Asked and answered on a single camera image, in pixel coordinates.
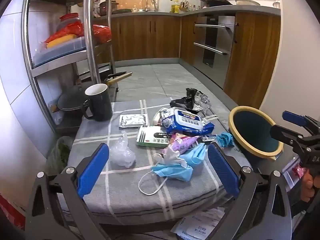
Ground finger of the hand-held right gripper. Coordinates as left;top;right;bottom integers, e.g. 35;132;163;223
282;110;320;136
270;123;305;146

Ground silver foil tray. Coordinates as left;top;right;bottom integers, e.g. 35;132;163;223
118;113;148;128

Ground wooden kitchen cabinets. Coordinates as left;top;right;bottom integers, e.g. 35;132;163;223
111;5;282;110

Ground teal bin with yellow rim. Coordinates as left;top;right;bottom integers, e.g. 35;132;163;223
228;106;284;167

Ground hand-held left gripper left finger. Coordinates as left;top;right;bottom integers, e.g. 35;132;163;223
25;143;110;240

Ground person's right hand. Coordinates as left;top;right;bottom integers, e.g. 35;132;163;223
299;169;317;203

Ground steel shelf rack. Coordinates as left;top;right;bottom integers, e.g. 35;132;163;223
21;0;119;135

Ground orange plastic bag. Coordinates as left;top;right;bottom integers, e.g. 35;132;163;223
45;22;84;43

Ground black plastic bag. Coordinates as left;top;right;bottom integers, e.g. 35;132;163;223
170;88;200;113

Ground green white medicine box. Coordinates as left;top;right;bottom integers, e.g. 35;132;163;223
136;125;173;148

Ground silver foil wrapper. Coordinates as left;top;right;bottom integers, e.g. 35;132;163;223
192;91;212;113

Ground blue face mask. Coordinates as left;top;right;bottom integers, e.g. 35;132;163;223
138;159;194;196
179;142;208;168

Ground bag of green vegetables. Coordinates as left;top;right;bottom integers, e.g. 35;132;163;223
46;136;73;175

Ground red plastic bag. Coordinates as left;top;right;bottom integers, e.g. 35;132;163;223
92;24;112;44

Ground black mug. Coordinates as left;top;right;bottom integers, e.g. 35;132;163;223
82;83;113;121

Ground grey blue storage tray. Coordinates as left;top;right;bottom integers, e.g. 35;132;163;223
32;36;87;67

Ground red lidded jar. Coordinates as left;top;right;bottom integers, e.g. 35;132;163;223
56;12;80;34

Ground steel built-in oven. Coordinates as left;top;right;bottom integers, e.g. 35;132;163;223
192;15;237;82

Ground clear plastic bag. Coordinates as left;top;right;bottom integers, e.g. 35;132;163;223
109;130;136;168

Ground yellow packet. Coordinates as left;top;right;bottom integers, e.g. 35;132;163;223
46;34;77;48

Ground red box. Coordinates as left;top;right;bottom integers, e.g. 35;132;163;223
0;192;27;228

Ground black wok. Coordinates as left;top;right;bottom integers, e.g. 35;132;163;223
189;0;233;8

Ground teal paper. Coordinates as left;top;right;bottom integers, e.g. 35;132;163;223
216;132;234;147

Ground white printed papers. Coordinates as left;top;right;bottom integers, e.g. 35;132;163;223
170;207;225;240

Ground grey checked cloth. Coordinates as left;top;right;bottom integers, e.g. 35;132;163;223
67;97;247;218

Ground pink snack wrapper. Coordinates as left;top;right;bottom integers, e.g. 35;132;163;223
161;132;200;155

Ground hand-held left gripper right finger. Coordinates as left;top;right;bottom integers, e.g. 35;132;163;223
207;142;293;240

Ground blue wet wipes pack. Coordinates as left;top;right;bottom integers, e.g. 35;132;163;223
160;107;215;137

